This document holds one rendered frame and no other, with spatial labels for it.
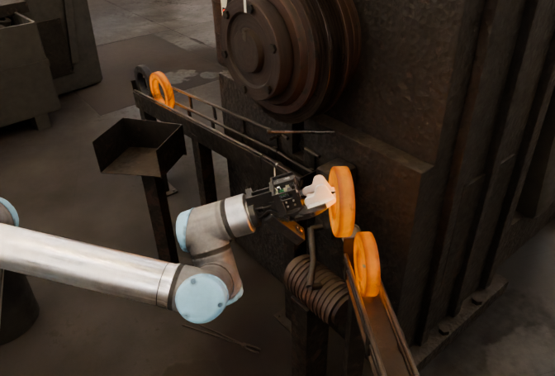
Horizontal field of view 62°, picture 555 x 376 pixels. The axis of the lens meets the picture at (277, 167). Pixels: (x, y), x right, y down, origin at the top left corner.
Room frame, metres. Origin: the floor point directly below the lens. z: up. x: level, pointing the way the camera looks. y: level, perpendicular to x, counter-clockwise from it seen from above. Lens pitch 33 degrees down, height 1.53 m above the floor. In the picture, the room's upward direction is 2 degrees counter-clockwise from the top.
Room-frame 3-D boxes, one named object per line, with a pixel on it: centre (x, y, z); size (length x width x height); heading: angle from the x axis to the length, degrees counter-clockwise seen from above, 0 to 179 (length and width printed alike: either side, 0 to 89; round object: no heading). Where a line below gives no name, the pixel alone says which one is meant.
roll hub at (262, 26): (1.26, 0.06, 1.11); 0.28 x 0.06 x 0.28; 38
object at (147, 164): (1.54, 0.52, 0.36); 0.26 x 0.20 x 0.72; 73
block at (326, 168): (1.14, -0.18, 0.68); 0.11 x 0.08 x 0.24; 128
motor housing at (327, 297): (0.97, -0.12, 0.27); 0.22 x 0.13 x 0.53; 38
